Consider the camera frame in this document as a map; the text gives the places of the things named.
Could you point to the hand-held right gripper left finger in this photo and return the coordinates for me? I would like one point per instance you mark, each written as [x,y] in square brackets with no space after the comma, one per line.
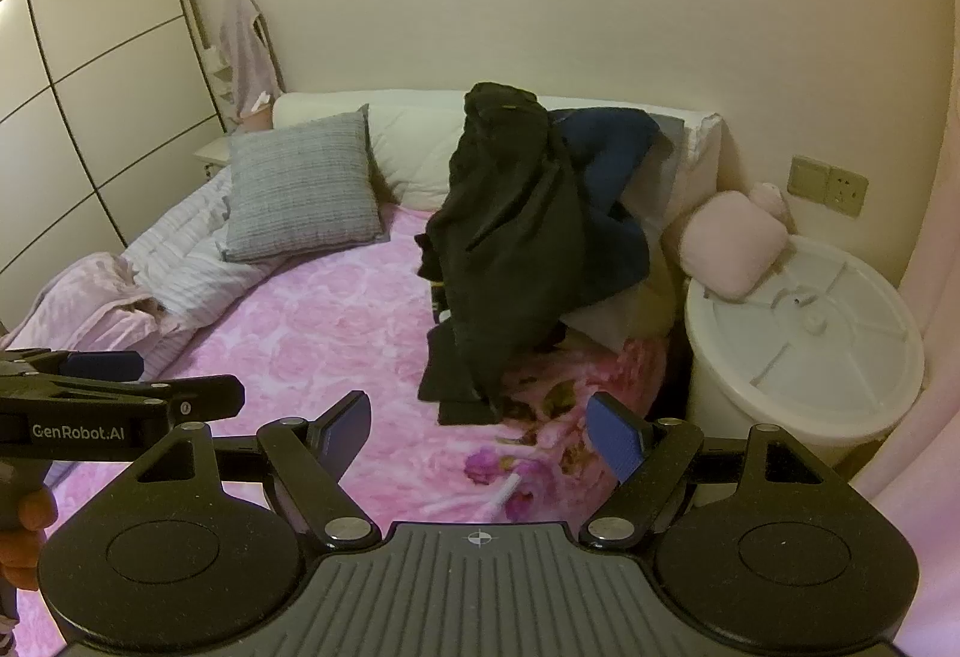
[351,436]

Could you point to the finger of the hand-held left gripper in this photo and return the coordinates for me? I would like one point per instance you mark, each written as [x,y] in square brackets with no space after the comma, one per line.
[202,396]
[97,364]

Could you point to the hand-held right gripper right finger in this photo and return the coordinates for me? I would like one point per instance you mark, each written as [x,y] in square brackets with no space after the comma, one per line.
[615,439]

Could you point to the black pants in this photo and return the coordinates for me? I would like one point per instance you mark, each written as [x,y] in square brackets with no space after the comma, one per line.
[510,214]

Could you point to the person's left hand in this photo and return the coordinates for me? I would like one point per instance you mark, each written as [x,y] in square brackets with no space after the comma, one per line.
[26,514]

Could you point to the pink floral bed sheet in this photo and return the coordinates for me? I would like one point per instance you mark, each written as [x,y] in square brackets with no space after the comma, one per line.
[315,342]

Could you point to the cream cloth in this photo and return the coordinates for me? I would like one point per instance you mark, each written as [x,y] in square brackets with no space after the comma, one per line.
[622,319]

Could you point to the striped duvet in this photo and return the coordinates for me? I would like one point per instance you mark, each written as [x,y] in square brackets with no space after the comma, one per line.
[187,252]

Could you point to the striped dark garment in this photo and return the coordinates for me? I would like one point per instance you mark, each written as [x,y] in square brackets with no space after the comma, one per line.
[439,304]

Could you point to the white round lidded bin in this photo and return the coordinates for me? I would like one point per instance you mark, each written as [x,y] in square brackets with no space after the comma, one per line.
[802,357]

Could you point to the grey pillow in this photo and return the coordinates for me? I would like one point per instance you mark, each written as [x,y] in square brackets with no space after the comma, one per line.
[300,192]

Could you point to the pink plush cushion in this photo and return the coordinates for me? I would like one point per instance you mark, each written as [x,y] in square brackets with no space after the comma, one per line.
[731,244]

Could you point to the white nightstand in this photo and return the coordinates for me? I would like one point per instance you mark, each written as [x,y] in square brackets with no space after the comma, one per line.
[214,151]

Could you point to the navy garment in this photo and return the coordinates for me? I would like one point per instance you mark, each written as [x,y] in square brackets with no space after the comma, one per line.
[607,177]

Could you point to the cream wardrobe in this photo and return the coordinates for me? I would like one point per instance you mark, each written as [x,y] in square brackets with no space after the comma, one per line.
[97,64]

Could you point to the white quilted pillow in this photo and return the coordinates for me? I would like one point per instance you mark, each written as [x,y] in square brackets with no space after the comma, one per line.
[420,139]

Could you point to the grey cloth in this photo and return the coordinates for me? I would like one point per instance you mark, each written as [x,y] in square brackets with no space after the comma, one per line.
[667,136]

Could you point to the pink curtain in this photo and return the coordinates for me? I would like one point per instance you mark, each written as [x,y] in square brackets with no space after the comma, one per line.
[937,402]

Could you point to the pink hanging garment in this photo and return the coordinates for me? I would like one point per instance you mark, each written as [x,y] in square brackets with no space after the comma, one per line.
[244,49]

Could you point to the wall socket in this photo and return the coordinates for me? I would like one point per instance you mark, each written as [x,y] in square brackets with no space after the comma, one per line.
[825,181]

